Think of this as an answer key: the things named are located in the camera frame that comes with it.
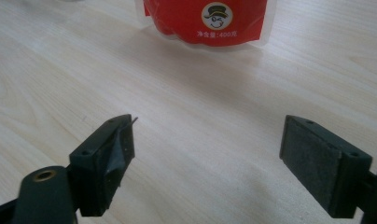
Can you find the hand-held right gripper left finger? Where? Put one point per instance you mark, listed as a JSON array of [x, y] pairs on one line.
[[96, 168]]

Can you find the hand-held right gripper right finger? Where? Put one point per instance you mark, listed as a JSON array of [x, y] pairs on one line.
[[317, 161]]

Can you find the red and white plastic bag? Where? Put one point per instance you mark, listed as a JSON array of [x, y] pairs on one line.
[[183, 21]]

